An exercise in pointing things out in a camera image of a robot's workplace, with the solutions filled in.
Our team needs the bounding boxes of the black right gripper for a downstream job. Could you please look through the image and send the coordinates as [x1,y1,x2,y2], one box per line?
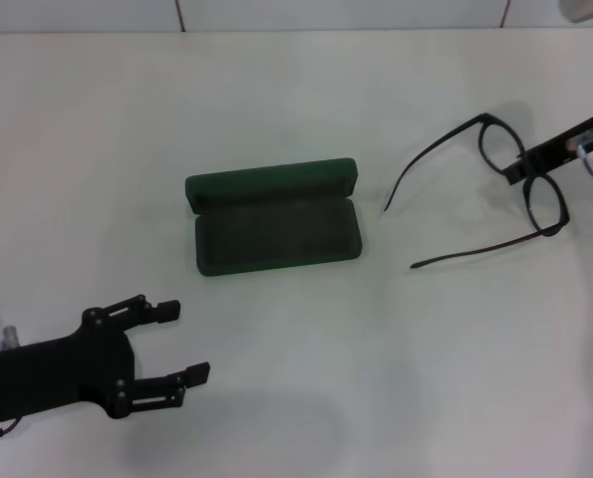
[505,110,593,187]

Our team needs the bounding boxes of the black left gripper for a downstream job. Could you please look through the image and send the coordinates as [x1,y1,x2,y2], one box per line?
[0,294,212,420]

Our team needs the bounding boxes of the black glasses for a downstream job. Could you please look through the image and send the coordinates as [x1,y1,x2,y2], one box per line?
[383,113,571,271]

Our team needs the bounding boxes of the green glasses case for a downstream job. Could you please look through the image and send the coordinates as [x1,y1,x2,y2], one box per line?
[184,157,363,278]

